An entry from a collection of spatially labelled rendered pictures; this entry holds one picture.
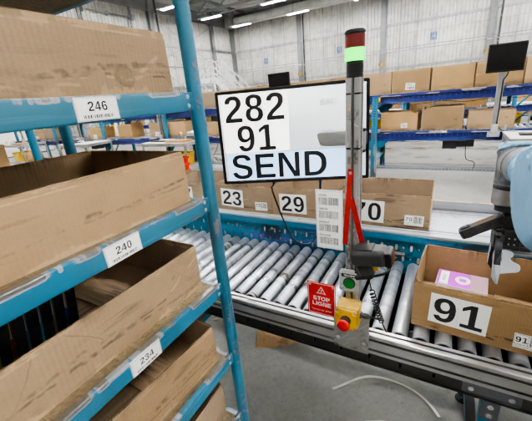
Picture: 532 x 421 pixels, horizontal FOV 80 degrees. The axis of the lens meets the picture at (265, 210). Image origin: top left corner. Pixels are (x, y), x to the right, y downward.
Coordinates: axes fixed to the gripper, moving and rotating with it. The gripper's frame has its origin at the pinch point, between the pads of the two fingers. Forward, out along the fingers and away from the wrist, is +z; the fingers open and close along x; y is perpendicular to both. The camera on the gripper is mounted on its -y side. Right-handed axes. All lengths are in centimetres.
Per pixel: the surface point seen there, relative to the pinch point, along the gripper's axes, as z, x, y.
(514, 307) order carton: 9.2, -0.3, 6.7
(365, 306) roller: 23.7, 6.4, -35.5
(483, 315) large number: 14.0, 0.5, -0.2
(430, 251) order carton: 7.0, 29.9, -16.1
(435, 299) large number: 12.2, 1.1, -13.0
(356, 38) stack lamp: -63, -17, -36
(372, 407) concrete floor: 96, 35, -35
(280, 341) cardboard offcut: 93, 57, -98
